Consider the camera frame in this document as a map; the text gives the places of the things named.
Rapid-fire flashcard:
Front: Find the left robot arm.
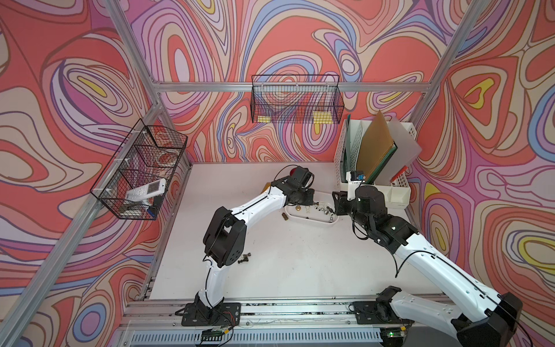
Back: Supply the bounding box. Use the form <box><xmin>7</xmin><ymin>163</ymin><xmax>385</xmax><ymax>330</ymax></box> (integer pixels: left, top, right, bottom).
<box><xmin>195</xmin><ymin>165</ymin><xmax>315</xmax><ymax>314</ymax></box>

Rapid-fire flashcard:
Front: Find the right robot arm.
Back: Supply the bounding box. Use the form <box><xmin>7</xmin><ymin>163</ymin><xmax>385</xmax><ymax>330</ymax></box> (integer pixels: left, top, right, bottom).
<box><xmin>332</xmin><ymin>185</ymin><xmax>523</xmax><ymax>346</ymax></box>

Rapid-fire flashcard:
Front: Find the white plastic storage box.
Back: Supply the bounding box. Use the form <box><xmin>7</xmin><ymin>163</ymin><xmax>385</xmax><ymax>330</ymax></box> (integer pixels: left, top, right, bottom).
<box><xmin>284</xmin><ymin>191</ymin><xmax>339</xmax><ymax>228</ymax></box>

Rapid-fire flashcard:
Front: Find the yellow wallet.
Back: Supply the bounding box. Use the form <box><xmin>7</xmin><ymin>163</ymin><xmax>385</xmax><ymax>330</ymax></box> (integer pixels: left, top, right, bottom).
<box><xmin>262</xmin><ymin>182</ymin><xmax>271</xmax><ymax>194</ymax></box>

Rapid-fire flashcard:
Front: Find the white desk file organizer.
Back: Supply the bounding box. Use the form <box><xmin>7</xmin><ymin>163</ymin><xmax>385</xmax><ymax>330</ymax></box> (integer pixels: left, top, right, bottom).
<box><xmin>333</xmin><ymin>117</ymin><xmax>422</xmax><ymax>209</ymax></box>

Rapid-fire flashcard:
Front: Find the brown cardboard folder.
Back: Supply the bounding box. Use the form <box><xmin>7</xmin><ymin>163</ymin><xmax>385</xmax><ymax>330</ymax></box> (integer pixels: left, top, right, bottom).
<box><xmin>356</xmin><ymin>111</ymin><xmax>397</xmax><ymax>184</ymax></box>

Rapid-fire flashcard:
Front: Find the dark bronze piece pair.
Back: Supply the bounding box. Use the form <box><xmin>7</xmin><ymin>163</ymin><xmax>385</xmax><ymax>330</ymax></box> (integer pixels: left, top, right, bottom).
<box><xmin>238</xmin><ymin>253</ymin><xmax>251</xmax><ymax>264</ymax></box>

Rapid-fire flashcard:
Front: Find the grey folder sheet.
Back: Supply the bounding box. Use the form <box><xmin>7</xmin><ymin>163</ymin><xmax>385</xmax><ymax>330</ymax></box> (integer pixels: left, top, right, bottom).
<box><xmin>374</xmin><ymin>119</ymin><xmax>422</xmax><ymax>186</ymax></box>

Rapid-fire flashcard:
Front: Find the white remote control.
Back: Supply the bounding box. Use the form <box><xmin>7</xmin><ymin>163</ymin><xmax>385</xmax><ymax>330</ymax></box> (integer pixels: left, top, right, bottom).
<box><xmin>125</xmin><ymin>179</ymin><xmax>166</xmax><ymax>202</ymax></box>

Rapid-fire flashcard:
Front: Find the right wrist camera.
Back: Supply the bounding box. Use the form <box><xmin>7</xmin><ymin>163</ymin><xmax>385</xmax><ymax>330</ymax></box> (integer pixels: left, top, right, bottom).
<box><xmin>345</xmin><ymin>171</ymin><xmax>366</xmax><ymax>199</ymax></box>

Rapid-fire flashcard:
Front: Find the black wire basket back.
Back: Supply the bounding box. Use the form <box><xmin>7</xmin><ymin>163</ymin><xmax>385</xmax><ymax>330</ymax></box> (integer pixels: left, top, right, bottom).
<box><xmin>250</xmin><ymin>72</ymin><xmax>345</xmax><ymax>125</ymax></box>

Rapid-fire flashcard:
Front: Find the black wire basket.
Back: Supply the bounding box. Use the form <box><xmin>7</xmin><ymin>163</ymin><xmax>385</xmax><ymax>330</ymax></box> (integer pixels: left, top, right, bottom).
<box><xmin>90</xmin><ymin>120</ymin><xmax>188</xmax><ymax>221</ymax></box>
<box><xmin>250</xmin><ymin>72</ymin><xmax>345</xmax><ymax>125</ymax></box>

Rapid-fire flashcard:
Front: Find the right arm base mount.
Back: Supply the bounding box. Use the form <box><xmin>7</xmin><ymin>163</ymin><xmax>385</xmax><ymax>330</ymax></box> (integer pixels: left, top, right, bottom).
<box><xmin>350</xmin><ymin>301</ymin><xmax>414</xmax><ymax>326</ymax></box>

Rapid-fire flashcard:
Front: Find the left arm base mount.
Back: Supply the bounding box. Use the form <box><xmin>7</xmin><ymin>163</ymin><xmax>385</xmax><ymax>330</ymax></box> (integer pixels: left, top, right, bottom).
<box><xmin>175</xmin><ymin>302</ymin><xmax>241</xmax><ymax>327</ymax></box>

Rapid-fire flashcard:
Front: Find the black wire basket left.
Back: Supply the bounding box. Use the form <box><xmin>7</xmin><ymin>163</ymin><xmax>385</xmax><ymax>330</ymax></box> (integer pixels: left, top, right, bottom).
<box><xmin>90</xmin><ymin>120</ymin><xmax>188</xmax><ymax>221</ymax></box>

